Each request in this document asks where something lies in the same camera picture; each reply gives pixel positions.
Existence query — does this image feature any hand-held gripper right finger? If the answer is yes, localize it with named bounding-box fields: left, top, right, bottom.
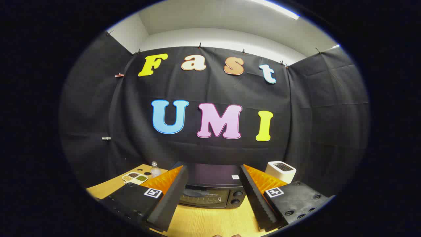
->
left=239, top=164, right=333, bottom=232

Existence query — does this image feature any divided white snack tray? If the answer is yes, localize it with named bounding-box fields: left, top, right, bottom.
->
left=122, top=171, right=149, bottom=184

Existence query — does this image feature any black toaster oven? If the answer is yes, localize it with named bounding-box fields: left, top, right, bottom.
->
left=171, top=161, right=247, bottom=209

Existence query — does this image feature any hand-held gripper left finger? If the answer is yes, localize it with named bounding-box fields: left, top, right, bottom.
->
left=99, top=165, right=189, bottom=233

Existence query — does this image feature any black backdrop cloth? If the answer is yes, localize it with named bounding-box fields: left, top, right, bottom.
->
left=59, top=31, right=370, bottom=198

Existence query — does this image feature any white bread toaster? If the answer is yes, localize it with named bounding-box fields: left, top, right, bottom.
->
left=265, top=161, right=297, bottom=184

